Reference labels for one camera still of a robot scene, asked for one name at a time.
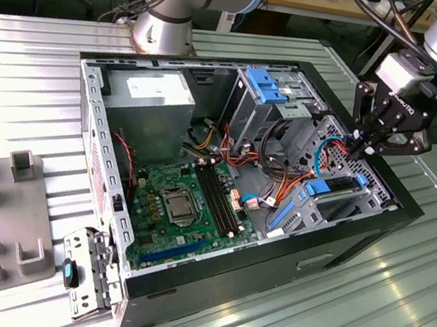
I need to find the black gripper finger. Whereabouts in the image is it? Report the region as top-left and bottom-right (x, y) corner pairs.
(343, 79), (395, 163)
(361, 106), (437, 171)

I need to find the red data wire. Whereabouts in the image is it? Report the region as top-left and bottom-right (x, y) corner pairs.
(327, 134), (353, 154)

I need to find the hard disk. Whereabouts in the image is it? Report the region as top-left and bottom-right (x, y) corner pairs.
(268, 161), (371, 246)

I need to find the silver disk bay cage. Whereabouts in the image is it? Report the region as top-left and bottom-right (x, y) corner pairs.
(262, 106), (414, 260)

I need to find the blue drive cage latch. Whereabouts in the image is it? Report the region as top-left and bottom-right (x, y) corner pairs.
(241, 65), (298, 108)

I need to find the silver optical drive cage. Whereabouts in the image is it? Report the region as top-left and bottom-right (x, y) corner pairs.
(219, 60), (331, 171)

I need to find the black RAM slot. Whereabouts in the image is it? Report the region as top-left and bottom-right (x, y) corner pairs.
(184, 158), (244, 240)
(195, 156), (253, 238)

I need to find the black and silver PC case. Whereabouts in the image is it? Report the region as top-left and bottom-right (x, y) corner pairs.
(34, 23), (437, 327)

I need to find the CPU socket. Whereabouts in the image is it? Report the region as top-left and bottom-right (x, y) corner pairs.
(153, 183), (203, 231)

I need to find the silver power supply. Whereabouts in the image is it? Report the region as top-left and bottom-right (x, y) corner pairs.
(91, 59), (201, 174)

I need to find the blue expansion slot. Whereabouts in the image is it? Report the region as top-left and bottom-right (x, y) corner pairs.
(137, 228), (210, 276)

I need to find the green motherboard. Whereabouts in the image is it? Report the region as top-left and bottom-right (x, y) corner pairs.
(119, 145), (274, 291)

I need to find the black and blue card latch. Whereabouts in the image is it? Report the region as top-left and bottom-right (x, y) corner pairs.
(58, 257), (84, 291)

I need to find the grey parts rack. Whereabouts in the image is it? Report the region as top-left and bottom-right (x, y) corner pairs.
(0, 132), (79, 327)

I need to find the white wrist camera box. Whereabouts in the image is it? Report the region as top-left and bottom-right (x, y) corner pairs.
(372, 49), (437, 100)

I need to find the blue data wire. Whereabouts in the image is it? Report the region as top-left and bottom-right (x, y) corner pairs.
(311, 137), (339, 179)

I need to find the black wrist cable bundle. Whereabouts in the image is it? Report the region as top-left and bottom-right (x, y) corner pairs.
(339, 0), (437, 55)

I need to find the black cable loop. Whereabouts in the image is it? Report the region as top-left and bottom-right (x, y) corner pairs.
(257, 114), (294, 171)

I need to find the red and orange wire bundle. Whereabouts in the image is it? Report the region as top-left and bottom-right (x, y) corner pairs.
(211, 122), (320, 213)

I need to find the yellow wire bundle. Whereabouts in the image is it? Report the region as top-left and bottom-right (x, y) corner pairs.
(185, 114), (223, 156)

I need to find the red and black twisted wire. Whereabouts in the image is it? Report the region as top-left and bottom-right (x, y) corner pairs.
(110, 132), (141, 170)

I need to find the silver card bracket cover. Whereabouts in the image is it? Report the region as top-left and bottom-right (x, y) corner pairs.
(50, 221), (137, 327)

